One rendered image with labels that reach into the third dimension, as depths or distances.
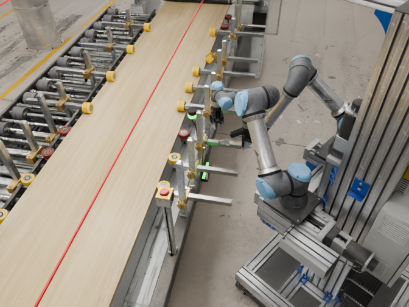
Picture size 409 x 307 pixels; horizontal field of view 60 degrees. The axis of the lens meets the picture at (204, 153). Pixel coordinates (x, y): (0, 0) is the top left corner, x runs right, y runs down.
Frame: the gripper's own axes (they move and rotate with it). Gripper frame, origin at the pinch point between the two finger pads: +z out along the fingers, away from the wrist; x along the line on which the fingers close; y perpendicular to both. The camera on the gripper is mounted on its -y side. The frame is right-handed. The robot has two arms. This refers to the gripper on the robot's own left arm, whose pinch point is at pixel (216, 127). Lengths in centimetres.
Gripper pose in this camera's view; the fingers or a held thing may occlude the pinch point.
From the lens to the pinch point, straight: 238.5
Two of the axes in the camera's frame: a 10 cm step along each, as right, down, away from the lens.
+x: 9.9, -1.1, 0.9
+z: 0.2, 7.3, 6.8
